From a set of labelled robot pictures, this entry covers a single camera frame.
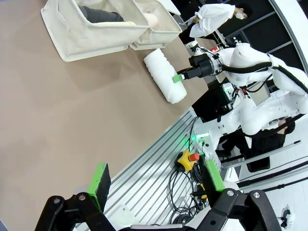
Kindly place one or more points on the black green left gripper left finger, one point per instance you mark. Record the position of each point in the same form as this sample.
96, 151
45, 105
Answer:
96, 190

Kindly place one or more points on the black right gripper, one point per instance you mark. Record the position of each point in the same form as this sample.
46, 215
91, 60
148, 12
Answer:
204, 65

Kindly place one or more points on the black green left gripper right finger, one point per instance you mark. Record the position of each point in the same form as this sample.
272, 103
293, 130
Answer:
214, 180

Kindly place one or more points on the white towel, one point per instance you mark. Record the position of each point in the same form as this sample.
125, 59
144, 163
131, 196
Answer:
166, 77

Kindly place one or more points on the pink towel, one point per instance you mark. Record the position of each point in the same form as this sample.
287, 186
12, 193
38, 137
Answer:
151, 20

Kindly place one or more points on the yellow towel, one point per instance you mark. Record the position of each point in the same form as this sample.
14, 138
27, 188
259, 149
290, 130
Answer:
130, 23

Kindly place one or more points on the grey towel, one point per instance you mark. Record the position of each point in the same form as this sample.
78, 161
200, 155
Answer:
101, 15

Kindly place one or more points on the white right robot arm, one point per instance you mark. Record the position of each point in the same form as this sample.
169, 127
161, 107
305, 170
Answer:
243, 57

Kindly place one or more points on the yellow black plug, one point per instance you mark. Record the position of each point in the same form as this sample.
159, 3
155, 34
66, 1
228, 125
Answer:
199, 192

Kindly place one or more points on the yellow emergency stop button box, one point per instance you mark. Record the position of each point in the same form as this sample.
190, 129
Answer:
185, 160

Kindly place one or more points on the black cabinet box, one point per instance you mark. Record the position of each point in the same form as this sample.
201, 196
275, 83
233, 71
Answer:
211, 101

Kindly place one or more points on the beige fabric basket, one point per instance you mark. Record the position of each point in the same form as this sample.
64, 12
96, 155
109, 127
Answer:
96, 41
158, 36

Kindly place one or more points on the person in white clothes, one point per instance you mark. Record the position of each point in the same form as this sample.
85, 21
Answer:
211, 16

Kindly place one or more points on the seated person in black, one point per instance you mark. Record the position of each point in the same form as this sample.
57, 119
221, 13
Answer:
267, 142

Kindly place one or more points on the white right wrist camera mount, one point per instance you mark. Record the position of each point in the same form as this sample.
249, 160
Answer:
196, 49

